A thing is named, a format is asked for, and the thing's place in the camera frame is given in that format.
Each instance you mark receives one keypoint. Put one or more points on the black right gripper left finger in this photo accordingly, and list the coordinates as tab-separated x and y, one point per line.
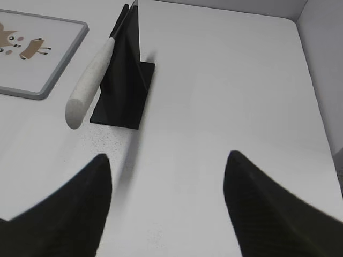
69	222

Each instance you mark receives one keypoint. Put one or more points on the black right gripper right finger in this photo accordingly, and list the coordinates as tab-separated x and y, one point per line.
269	220

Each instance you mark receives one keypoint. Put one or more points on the black knife stand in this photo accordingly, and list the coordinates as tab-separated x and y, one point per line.
125	85

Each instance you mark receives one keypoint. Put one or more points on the white cutting board grey rim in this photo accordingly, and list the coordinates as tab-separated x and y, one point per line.
35	50

